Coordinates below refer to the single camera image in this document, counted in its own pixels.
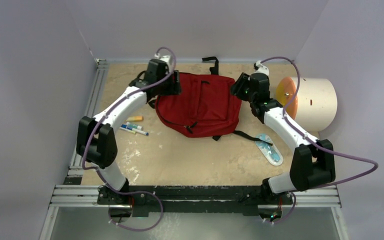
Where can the white cylinder with coloured disc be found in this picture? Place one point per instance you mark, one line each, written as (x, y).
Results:
(315, 105)

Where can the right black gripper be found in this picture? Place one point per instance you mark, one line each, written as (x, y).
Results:
(237, 88)

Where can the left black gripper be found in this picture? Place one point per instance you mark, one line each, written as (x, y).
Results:
(174, 88)

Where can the red backpack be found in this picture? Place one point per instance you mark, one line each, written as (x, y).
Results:
(204, 108)

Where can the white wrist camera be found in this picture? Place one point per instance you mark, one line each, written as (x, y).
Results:
(260, 68)
(169, 60)

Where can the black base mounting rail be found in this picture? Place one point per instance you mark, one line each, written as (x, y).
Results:
(248, 200)

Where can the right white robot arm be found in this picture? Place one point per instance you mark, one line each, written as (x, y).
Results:
(312, 163)

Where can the aluminium frame rails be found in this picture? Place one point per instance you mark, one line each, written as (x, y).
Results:
(172, 174)

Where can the thin yellow-green pen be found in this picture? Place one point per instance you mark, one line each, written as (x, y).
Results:
(127, 130)

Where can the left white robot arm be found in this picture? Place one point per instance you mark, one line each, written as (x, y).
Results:
(96, 136)

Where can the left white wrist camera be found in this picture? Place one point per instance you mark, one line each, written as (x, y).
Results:
(169, 60)

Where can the light blue pencil case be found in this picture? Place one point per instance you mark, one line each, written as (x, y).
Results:
(269, 150)

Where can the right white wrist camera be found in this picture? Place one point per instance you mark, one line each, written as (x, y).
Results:
(260, 68)

